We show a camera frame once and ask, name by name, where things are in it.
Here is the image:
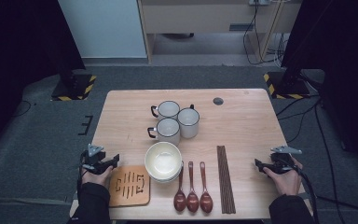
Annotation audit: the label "long black floor cable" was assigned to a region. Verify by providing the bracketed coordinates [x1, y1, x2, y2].
[313, 99, 349, 224]

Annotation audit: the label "dark red wooden spoon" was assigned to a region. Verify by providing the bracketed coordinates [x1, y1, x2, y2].
[172, 161, 187, 213]
[199, 161, 214, 215]
[186, 161, 200, 214]

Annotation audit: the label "person's left hand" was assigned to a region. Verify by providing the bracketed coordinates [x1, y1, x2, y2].
[81, 166, 115, 187]

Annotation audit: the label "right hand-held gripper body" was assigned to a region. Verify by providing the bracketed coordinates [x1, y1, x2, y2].
[269, 145, 303, 175]

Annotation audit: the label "thin black floor cable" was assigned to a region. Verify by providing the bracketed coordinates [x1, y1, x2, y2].
[11, 100, 37, 119]

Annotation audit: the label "bundle of brown chopsticks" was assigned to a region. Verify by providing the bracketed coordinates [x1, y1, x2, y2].
[216, 145, 237, 215]

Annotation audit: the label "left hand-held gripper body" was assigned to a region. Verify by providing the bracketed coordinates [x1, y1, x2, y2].
[79, 143, 108, 175]

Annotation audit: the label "grey desk drawer handle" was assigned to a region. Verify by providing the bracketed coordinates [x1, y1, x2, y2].
[228, 22, 255, 33]

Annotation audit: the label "light wooden desk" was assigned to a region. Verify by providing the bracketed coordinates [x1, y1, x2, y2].
[136, 0, 303, 64]

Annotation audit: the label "white ribbed mug black rim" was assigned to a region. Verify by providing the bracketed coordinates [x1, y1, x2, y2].
[150, 100, 181, 122]
[146, 117, 181, 147]
[176, 104, 200, 139]

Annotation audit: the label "white cabinet panel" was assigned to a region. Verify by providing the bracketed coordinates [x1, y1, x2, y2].
[58, 0, 147, 59]

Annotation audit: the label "black hanging cables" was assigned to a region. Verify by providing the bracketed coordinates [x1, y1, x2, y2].
[241, 0, 292, 67]

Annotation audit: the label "wooden cut-pattern trivet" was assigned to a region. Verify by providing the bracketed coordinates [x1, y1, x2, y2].
[108, 164, 151, 208]

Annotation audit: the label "looped black floor cable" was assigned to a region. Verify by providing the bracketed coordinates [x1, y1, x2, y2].
[274, 94, 322, 145]

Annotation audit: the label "right hand-held gripper cable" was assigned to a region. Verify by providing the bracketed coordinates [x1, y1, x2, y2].
[287, 161, 321, 224]

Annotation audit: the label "person's right hand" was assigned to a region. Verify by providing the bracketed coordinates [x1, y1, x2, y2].
[266, 157, 305, 198]

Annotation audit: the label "white power strip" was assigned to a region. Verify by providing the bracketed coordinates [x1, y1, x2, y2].
[248, 0, 273, 7]

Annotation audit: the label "black curtain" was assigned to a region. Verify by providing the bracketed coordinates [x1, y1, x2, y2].
[0, 0, 87, 160]
[280, 0, 358, 180]

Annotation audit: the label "black yellow striped stand base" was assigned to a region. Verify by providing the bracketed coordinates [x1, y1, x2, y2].
[263, 71, 311, 100]
[50, 73, 98, 102]

